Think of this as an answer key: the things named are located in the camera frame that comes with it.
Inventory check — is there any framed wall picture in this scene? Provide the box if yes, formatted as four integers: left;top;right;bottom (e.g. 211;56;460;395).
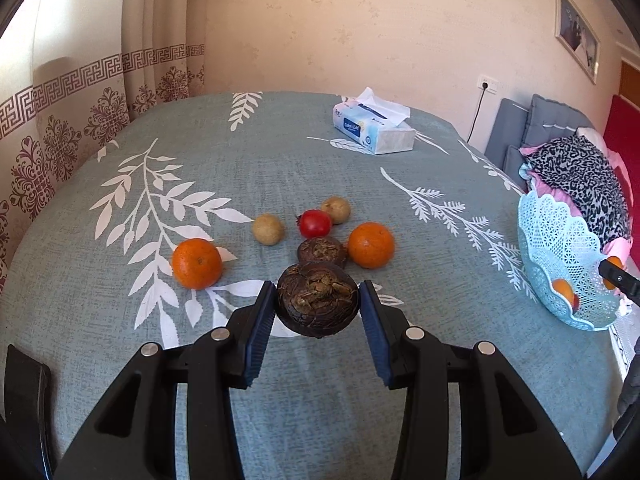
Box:
554;0;600;84

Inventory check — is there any white wall socket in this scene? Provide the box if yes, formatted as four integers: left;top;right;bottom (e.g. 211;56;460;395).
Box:
477;75;499;94

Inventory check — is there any pink cloth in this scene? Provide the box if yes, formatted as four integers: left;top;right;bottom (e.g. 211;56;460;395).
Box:
520;128;634;262

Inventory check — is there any red headboard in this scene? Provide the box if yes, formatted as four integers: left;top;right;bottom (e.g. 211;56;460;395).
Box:
602;93;640;212

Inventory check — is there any mandarin orange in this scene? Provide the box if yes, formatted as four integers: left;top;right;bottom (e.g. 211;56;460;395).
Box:
171;238;224;290
347;222;395;269

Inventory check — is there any dark wrinkled fruit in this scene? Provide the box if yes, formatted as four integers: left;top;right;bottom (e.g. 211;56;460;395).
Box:
297;236;348;269
276;261;360;339

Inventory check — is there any grey cushion left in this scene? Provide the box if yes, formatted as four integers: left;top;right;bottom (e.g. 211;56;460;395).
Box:
484;99;528;169

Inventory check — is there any patterned beige curtain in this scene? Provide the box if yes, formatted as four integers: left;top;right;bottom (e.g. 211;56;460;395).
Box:
1;0;206;266

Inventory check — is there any grey leaf bedspread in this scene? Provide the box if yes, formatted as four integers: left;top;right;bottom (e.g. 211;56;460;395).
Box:
0;90;626;480

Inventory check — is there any large orange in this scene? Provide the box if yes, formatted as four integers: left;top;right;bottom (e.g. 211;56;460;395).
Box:
599;256;625;290

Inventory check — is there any leopard print garment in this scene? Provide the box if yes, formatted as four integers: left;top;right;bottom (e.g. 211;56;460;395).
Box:
523;133;631;246

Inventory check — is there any light blue lattice basket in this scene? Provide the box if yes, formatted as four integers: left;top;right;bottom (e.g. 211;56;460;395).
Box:
518;191;622;332

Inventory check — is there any black power cable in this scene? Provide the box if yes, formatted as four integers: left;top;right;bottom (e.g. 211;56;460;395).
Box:
465;84;490;143

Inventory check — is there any tan longan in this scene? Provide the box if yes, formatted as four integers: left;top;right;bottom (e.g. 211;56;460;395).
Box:
320;196;352;226
252;214;285;246

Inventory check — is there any tissue box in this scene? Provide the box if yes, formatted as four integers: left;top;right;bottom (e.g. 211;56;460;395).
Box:
332;87;416;155

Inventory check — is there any small oval orange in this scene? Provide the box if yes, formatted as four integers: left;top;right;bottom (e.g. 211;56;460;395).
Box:
552;278;576;311

